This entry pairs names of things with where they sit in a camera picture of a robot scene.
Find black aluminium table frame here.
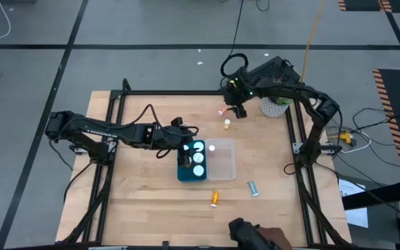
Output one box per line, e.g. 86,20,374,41
59,78,352,248

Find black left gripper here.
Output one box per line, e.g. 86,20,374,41
159,117,198,169

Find black cable bundle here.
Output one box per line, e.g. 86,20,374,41
319,106,400,225

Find black looped cable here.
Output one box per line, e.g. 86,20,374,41
254,0,270,13

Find white paper sheet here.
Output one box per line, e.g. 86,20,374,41
337,178,369,229

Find black coiled cable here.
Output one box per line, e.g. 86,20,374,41
219,0,250,80

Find potted succulent in patterned pot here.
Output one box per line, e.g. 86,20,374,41
259,96,293,119

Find yellow cable connector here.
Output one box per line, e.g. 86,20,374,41
337,131,357,147

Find black perforated computer case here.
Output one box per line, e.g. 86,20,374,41
247,55,301,86

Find blue plastic bin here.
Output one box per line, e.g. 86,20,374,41
176,139,208,183

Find yellow cable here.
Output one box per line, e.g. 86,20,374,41
299,0,327,84

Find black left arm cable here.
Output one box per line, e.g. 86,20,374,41
47,138,94,206

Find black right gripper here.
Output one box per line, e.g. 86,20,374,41
224,68,256,119

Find black metal beam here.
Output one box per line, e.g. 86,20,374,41
341,179,400,211

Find teal pill bottle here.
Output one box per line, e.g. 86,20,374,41
248,180,260,198

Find clear plastic bin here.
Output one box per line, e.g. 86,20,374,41
205,137,238,181

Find person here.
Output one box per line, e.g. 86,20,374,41
228,217,293,250

